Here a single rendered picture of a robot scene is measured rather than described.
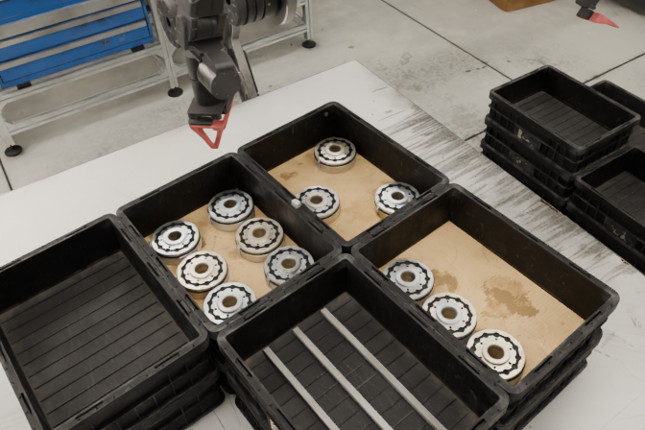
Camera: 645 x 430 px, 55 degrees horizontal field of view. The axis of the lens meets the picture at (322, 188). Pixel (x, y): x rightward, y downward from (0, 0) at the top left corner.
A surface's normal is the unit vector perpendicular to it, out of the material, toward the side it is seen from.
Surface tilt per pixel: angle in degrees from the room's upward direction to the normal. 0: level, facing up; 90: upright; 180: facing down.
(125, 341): 0
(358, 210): 0
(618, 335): 0
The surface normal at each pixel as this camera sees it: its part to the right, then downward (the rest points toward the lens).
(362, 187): -0.04, -0.73
